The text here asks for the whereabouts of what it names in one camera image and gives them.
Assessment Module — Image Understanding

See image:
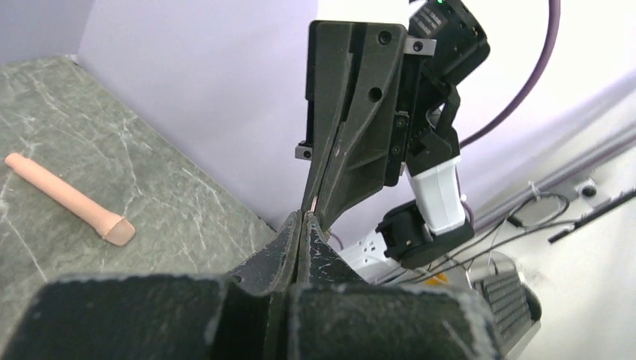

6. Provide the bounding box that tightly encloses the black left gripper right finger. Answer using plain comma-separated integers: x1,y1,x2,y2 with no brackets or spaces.
288,212,503,360

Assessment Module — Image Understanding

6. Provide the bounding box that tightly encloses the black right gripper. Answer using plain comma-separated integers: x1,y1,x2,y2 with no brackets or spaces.
295,20,428,229

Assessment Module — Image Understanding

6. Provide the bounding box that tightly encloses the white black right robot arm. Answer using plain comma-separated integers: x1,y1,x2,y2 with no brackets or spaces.
297,1,490,282

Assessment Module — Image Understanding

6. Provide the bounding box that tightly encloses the grey computer keyboard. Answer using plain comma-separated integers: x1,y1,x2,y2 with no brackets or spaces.
472,271,542,359

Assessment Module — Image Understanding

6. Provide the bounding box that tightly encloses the beige wooden pestle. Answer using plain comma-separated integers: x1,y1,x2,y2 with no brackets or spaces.
4,153,136,246

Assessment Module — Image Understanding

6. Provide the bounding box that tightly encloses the silver metal key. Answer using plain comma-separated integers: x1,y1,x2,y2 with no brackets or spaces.
309,196,319,212

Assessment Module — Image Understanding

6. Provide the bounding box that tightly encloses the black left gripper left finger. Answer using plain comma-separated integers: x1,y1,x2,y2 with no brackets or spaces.
2,212,302,359

